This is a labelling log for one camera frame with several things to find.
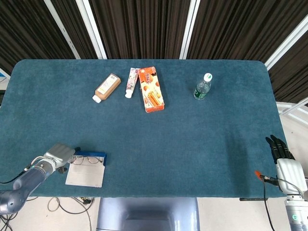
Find blue and white box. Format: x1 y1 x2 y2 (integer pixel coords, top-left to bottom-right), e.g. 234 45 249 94
64 150 108 188

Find thin metal-framed eyeglasses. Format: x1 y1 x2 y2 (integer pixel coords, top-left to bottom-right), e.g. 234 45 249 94
70 155 104 166

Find white blue sign board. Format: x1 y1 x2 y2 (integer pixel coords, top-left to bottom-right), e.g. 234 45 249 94
0 68 11 85

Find black right hand cable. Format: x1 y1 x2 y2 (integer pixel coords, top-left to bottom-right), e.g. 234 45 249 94
261 175 280 231

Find blue grey robot torso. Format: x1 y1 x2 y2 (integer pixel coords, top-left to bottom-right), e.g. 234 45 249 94
96 197 200 231

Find white toothpaste tube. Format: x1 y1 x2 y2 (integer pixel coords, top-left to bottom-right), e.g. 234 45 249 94
124 67 141 99

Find white metal stand frame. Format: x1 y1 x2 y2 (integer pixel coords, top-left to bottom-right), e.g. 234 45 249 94
276 100 308 121

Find dark brown pleated curtain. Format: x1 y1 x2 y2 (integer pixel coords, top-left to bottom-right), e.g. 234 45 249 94
0 0 308 104

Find white aluminium frame post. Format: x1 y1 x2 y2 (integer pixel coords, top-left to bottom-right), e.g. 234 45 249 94
44 0 81 60
76 0 107 60
264 16 308 71
179 0 201 60

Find orange biscuit box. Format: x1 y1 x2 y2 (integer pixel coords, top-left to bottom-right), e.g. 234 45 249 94
138 66 166 113

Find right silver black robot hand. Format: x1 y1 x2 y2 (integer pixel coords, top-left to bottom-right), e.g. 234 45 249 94
265 134 308 194

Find black floor cable bundle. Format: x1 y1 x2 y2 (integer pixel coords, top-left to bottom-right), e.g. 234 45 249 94
0 211 16 231

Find grey floor cable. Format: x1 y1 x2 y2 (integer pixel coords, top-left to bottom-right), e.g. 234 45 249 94
47 196 94 231

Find brown bottle with white cap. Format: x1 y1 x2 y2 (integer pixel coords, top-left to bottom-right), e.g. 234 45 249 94
92 73 121 104

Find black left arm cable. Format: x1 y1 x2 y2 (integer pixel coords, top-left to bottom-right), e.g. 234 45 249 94
0 165 33 185

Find teal table cloth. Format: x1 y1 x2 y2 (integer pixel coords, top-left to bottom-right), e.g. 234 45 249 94
0 59 287 198

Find clear water bottle green label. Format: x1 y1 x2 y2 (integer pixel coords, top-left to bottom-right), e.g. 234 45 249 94
193 73 213 101

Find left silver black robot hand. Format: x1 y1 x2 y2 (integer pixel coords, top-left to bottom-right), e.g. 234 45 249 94
43 142 81 174

